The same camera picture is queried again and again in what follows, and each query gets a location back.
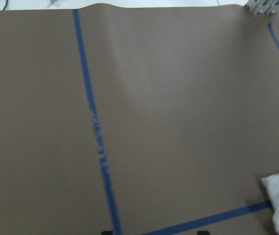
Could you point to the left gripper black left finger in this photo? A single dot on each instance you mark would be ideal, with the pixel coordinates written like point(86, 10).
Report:
point(107, 233)

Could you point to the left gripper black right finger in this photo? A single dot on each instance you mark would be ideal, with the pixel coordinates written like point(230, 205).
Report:
point(202, 232)

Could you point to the aluminium frame post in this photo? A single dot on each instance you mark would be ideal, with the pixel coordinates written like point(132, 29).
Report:
point(262, 7)

